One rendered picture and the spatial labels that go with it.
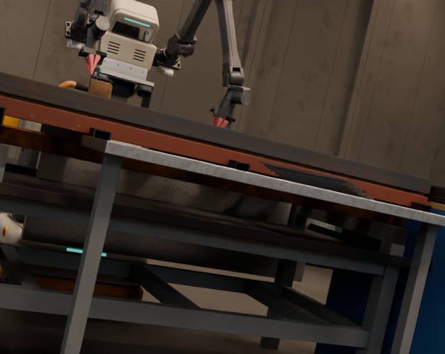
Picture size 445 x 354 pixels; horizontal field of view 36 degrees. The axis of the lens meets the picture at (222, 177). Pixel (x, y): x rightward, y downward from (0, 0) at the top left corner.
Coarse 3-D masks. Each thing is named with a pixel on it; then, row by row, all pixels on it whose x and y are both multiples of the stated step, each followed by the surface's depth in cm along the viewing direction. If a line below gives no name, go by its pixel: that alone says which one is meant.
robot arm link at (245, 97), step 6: (228, 78) 273; (222, 84) 276; (228, 84) 273; (240, 90) 270; (246, 90) 269; (234, 96) 271; (240, 96) 268; (246, 96) 270; (234, 102) 273; (240, 102) 269; (246, 102) 270
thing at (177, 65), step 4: (164, 52) 313; (164, 56) 313; (168, 56) 312; (172, 56) 312; (176, 56) 312; (164, 60) 314; (168, 60) 312; (172, 60) 313; (176, 60) 314; (160, 64) 314; (164, 64) 314; (168, 64) 315; (172, 64) 315; (176, 64) 318; (180, 64) 319; (172, 68) 317; (176, 68) 317
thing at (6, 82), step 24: (0, 72) 181; (24, 96) 184; (48, 96) 187; (72, 96) 190; (96, 96) 192; (144, 120) 199; (168, 120) 202; (192, 120) 205; (240, 144) 212; (264, 144) 216; (336, 168) 228; (360, 168) 232
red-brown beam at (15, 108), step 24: (0, 96) 182; (48, 120) 188; (72, 120) 190; (96, 120) 193; (120, 120) 199; (144, 144) 200; (168, 144) 203; (192, 144) 206; (216, 144) 212; (240, 168) 213; (264, 168) 217; (312, 168) 228; (384, 192) 237; (408, 192) 245
